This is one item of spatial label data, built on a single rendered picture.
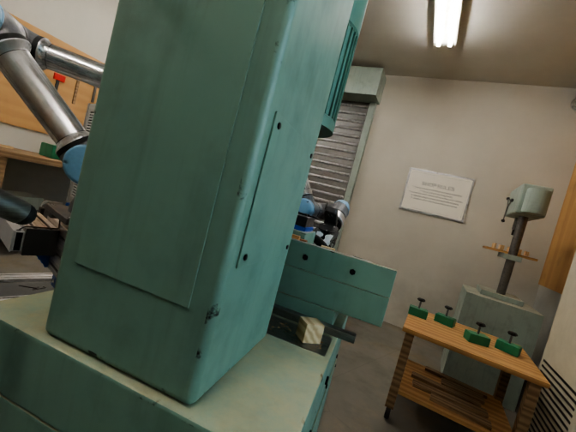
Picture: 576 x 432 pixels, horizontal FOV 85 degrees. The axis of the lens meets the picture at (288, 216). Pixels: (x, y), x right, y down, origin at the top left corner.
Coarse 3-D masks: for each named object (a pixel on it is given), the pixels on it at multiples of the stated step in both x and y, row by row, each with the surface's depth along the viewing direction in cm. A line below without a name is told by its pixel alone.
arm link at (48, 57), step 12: (36, 36) 93; (36, 48) 92; (48, 48) 94; (60, 48) 96; (36, 60) 93; (48, 60) 94; (60, 60) 95; (72, 60) 95; (84, 60) 97; (60, 72) 97; (72, 72) 97; (84, 72) 97; (96, 72) 98; (96, 84) 100
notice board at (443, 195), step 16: (416, 176) 342; (432, 176) 335; (448, 176) 329; (416, 192) 341; (432, 192) 334; (448, 192) 328; (464, 192) 322; (416, 208) 340; (432, 208) 333; (448, 208) 327; (464, 208) 321
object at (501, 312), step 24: (528, 192) 218; (552, 192) 220; (504, 216) 258; (528, 216) 232; (480, 288) 248; (504, 288) 240; (456, 312) 262; (480, 312) 232; (504, 312) 225; (528, 312) 219; (504, 336) 224; (528, 336) 219; (456, 360) 236; (480, 384) 229
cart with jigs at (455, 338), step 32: (416, 320) 189; (448, 320) 193; (480, 352) 160; (512, 352) 169; (416, 384) 180; (448, 384) 190; (544, 384) 143; (384, 416) 173; (448, 416) 161; (480, 416) 164
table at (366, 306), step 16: (288, 272) 66; (304, 272) 65; (288, 288) 66; (304, 288) 65; (320, 288) 64; (336, 288) 63; (352, 288) 63; (320, 304) 64; (336, 304) 63; (352, 304) 62; (368, 304) 62; (384, 304) 61; (368, 320) 62
